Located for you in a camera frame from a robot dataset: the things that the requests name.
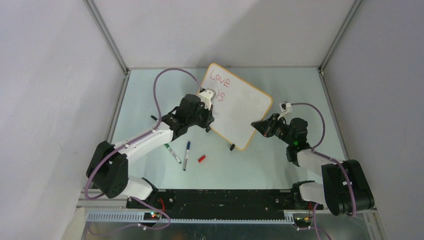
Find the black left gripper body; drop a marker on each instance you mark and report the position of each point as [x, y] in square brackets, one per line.
[201, 118]

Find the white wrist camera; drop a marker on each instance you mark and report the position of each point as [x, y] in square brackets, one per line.
[206, 96]
[285, 107]

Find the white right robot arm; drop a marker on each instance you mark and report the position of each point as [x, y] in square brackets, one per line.
[344, 189]

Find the control board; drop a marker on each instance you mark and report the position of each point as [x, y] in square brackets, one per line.
[303, 220]
[152, 216]

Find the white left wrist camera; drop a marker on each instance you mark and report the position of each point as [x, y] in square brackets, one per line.
[206, 96]

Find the green whiteboard marker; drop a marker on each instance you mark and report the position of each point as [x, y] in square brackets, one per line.
[172, 152]

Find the right control board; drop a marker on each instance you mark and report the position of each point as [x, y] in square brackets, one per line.
[303, 220]

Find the red marker cap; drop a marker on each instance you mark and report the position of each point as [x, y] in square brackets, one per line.
[201, 158]

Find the blue whiteboard marker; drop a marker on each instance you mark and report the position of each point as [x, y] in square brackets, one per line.
[186, 156]

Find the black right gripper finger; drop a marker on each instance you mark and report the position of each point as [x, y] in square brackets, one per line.
[261, 127]
[269, 121]

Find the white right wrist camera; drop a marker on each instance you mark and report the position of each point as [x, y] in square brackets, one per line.
[285, 107]

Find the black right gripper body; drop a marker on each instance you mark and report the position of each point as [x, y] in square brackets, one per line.
[279, 129]

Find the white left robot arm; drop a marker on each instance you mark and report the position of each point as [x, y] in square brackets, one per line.
[109, 167]

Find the orange framed whiteboard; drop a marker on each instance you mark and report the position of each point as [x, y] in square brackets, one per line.
[236, 105]

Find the left control board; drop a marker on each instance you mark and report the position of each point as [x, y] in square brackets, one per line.
[152, 216]

